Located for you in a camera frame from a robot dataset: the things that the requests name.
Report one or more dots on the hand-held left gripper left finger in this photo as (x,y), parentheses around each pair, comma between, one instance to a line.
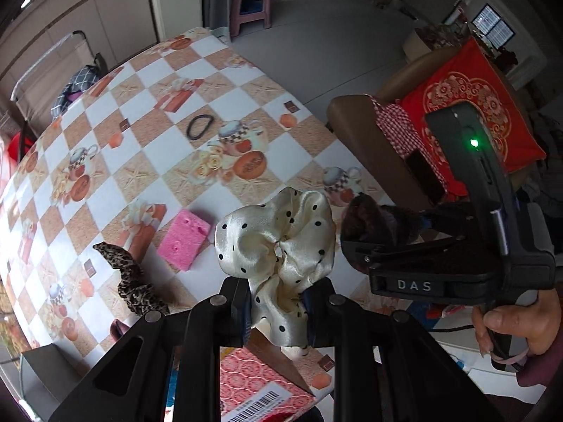
(244,316)

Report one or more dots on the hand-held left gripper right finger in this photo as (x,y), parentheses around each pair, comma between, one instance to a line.
(313,316)

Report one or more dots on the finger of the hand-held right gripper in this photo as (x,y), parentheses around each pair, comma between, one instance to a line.
(409,257)
(453,219)

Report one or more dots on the purple brown sock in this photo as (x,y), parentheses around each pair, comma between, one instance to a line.
(369,222)

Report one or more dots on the cream polka dot scrunchie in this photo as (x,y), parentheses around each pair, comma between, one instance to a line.
(281,250)

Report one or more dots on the pink sponge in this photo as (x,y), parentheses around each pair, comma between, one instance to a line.
(184,239)

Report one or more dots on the leopard print scrunchie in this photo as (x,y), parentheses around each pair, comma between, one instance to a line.
(129,283)

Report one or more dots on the grey cardboard box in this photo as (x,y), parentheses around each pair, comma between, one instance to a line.
(39,373)

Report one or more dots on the person's right forearm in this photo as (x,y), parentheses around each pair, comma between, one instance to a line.
(543,378)

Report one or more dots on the person's right hand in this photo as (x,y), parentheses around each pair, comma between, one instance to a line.
(499,320)

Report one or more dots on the black phone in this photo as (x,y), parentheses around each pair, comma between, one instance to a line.
(424,176)

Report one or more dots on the red patterned carton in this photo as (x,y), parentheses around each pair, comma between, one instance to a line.
(259,384)

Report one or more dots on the red gingham cloth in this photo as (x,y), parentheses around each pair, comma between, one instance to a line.
(396,132)

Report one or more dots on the red embroidered cushion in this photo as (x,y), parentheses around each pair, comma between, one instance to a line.
(475,105)

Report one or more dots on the brown armchair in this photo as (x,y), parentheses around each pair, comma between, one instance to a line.
(365,132)

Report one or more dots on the checkered printed tablecloth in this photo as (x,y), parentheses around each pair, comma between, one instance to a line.
(154,162)

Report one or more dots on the dark plaid cloth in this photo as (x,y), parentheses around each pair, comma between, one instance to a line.
(75,89)

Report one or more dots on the red plastic basin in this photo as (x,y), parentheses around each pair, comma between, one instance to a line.
(16,147)

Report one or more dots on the pink plastic stool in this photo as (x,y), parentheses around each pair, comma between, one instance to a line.
(250,2)

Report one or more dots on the beige folding chair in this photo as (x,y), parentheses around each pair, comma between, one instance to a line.
(44,83)

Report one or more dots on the white cabinet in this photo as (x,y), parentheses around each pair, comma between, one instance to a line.
(79,4)

